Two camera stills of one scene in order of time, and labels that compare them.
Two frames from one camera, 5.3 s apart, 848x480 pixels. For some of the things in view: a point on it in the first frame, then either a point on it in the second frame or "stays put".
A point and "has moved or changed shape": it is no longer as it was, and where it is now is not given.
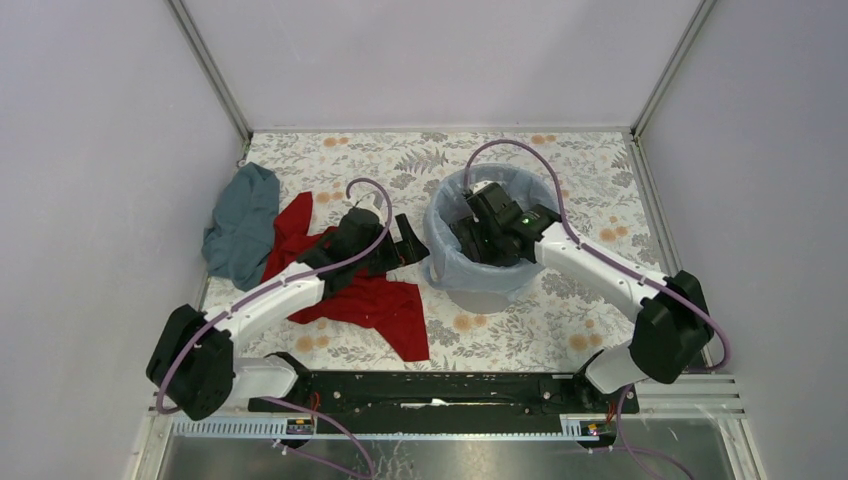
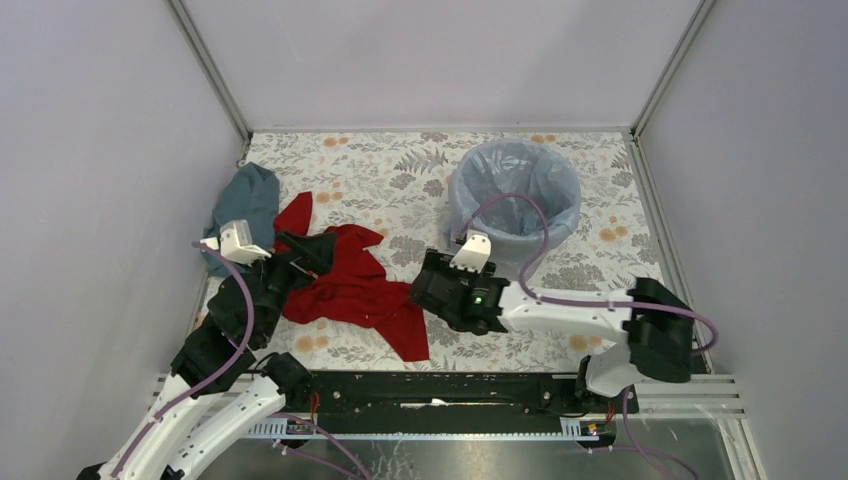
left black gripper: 406,251 -> 317,253
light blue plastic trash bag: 444,261 has moved or changed shape
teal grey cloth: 238,243 stays put
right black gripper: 468,230 -> 439,262
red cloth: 393,308 stays put
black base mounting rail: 442,395 stays put
